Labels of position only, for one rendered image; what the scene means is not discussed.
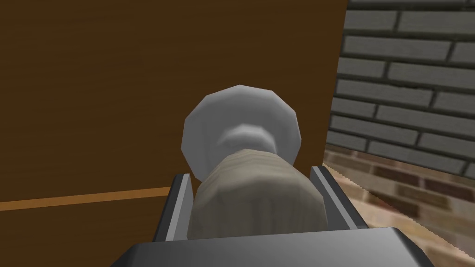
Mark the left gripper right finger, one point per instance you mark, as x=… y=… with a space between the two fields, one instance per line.
x=336 y=202

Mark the grey and beige door knob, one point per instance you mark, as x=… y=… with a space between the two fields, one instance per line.
x=245 y=155

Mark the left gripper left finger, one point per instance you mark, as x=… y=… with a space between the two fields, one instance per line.
x=174 y=215

